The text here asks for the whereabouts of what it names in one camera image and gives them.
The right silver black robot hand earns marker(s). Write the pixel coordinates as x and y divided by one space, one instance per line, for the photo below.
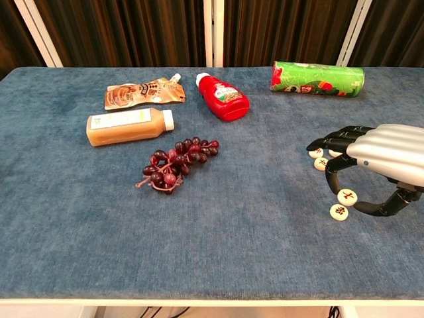
387 152

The cream chess piece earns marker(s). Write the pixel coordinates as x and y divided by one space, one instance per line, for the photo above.
346 196
315 153
339 212
334 153
321 163

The cream chess piece bottom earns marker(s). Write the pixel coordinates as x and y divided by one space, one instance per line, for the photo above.
339 212

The green chip can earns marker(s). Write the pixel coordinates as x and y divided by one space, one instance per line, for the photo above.
318 79

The dark brown pleated curtain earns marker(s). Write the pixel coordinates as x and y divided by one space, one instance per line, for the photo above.
13 33
126 33
281 30
397 30

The red ketchup bottle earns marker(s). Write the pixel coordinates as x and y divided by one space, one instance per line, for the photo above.
225 99

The blue velvet table cloth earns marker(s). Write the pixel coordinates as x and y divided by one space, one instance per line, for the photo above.
232 232

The purple plastic grape bunch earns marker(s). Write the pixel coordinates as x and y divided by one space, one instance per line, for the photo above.
179 162

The brown spouted drink pouch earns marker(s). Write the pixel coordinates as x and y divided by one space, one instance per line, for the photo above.
142 92

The orange juice bottle white cap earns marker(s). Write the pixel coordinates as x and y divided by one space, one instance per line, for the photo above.
126 127

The white divider frame post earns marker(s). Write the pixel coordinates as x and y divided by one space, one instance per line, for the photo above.
38 33
353 33
208 33

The white table frame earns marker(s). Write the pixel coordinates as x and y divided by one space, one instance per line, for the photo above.
212 302

